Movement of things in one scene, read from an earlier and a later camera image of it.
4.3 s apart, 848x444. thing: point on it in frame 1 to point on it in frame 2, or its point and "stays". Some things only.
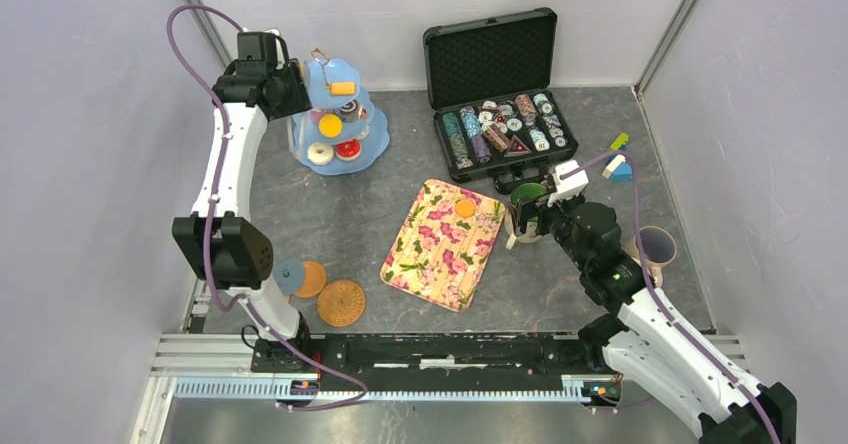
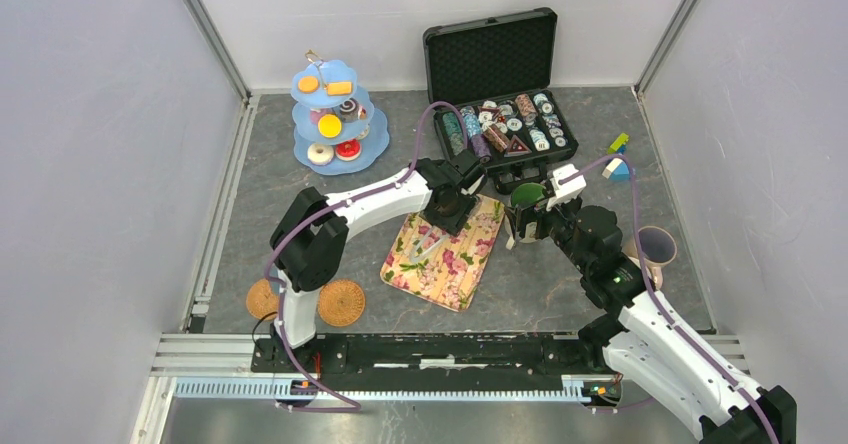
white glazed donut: (320, 154) stays
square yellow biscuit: (343, 89) stays
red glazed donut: (348, 151) stays
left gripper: (300, 101) to (457, 222)
